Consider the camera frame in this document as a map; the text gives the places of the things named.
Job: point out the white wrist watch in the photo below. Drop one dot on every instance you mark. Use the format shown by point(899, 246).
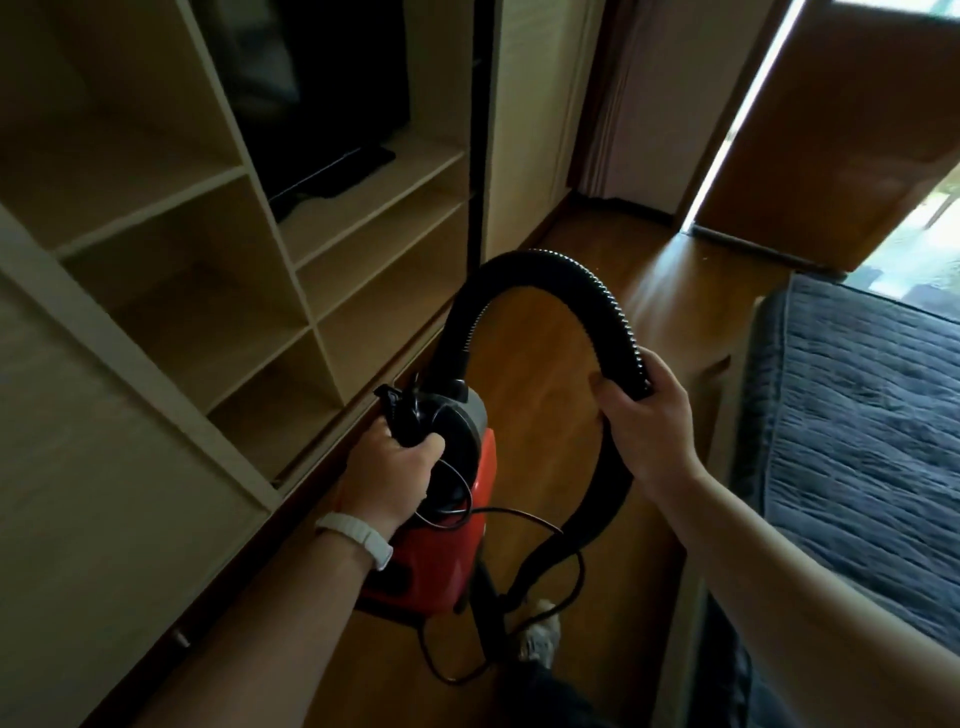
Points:
point(360, 531)

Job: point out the brown balcony door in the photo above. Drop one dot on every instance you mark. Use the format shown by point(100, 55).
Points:
point(825, 135)

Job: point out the black flat television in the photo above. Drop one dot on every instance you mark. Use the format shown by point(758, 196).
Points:
point(330, 90)

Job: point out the black trousers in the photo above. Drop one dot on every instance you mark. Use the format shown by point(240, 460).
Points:
point(540, 705)

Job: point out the person's right forearm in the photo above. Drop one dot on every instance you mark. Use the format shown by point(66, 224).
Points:
point(810, 622)

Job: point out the person's left forearm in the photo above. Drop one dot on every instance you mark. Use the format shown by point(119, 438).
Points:
point(262, 652)

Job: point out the white sneaker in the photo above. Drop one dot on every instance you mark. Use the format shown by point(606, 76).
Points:
point(540, 637)

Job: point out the white wardrobe shelf unit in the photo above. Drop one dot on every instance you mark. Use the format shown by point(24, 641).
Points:
point(112, 525)

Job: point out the person's left hand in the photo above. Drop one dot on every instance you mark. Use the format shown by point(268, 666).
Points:
point(386, 484)

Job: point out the dark blue quilted mattress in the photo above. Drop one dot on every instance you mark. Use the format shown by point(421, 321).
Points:
point(862, 450)

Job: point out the person's right hand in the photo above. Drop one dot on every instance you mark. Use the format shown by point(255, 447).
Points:
point(656, 435)

